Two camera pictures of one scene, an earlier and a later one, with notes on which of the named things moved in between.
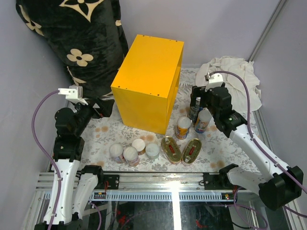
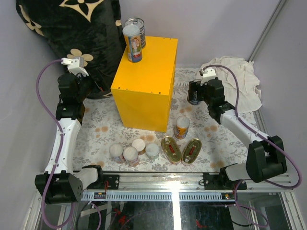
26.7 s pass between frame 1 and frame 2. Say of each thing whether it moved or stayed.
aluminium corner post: stayed
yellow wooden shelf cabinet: stayed
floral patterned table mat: stayed
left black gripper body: moved
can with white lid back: stayed
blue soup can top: moved
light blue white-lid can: stayed
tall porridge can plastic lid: moved
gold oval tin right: stayed
